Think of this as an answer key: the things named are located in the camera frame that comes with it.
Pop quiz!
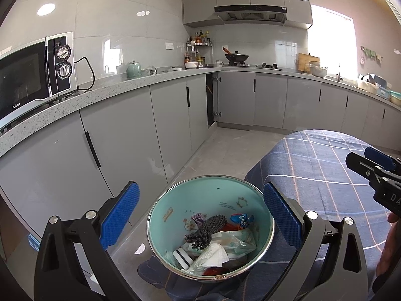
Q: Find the clear patterned plastic bag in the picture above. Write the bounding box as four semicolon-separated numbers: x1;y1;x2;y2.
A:
211;228;256;260

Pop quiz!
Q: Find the blue orange snack wrapper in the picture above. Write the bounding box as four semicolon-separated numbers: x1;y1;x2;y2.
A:
230;213;254;230

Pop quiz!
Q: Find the white sponge black stripe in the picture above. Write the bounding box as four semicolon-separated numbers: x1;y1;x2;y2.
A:
173;247;194;270

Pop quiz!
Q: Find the red plastic bag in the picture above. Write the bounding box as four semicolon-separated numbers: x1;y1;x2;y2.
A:
203;267;226;276

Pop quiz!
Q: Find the black foam net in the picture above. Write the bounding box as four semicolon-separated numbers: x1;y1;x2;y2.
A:
185;215;227;250

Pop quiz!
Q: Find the purple snack wrapper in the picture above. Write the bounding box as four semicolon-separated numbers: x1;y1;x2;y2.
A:
191;213;207;229

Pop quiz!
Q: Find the teal trash basin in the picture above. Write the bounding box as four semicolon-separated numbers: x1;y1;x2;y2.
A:
147;175;275;282

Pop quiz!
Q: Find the person's right hand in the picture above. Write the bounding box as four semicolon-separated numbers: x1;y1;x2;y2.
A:
376;213;399;276

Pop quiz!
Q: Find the blue plaid tablecloth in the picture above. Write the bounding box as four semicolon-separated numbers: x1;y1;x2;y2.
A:
137;130;391;300

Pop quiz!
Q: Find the dish rack with basins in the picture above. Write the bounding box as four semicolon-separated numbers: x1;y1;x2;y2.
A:
357;73;400;106

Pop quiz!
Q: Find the steel pot with lid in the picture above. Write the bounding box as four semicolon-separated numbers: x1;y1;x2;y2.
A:
309;61;328;78

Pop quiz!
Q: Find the grey lower cabinets counter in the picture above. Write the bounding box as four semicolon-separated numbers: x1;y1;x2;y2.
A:
1;68;400;237

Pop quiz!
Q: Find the wooden cutting board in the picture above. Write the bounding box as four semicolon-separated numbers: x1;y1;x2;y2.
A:
297;53;320;73

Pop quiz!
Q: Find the gas stove burner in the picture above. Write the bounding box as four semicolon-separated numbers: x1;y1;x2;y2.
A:
254;62;281;71

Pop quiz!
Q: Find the black wok on stove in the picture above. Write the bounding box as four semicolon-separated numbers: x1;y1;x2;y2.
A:
222;47;249;66

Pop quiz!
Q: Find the black range hood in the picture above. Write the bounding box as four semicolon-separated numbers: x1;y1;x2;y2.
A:
214;5;287;24

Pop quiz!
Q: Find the silver black microwave oven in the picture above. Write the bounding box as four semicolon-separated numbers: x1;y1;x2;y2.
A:
1;32;77;129

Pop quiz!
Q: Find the metal spice rack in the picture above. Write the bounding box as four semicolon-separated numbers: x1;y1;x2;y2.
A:
184;30;214;68

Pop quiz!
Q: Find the white bowl on counter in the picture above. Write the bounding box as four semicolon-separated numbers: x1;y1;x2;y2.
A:
184;61;198;69

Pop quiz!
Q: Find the black microwave power cable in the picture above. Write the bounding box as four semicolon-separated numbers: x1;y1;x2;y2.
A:
66;56;96;93

